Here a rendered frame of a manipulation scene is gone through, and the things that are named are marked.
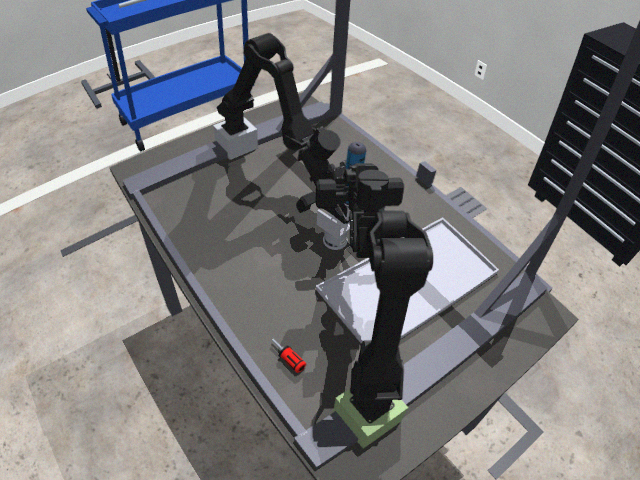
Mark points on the blue electric screwdriver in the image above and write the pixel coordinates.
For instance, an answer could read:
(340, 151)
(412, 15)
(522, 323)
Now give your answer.
(356, 154)

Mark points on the white shallow tray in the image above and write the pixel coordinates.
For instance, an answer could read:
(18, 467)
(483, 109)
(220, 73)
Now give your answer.
(457, 269)

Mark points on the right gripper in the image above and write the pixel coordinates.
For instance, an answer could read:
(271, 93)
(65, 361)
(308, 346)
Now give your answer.
(309, 198)

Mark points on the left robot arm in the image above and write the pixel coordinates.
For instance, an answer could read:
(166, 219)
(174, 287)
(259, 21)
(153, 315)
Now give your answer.
(401, 267)

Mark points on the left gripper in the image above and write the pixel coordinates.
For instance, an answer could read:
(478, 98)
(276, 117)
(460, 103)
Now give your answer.
(330, 192)

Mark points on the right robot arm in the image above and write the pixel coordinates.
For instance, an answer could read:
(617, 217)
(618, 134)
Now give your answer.
(296, 127)

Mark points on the grey cylindrical joint module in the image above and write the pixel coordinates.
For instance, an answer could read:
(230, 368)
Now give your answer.
(333, 243)

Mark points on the white square plate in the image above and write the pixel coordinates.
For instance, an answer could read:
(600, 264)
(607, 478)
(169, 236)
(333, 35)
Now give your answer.
(331, 224)

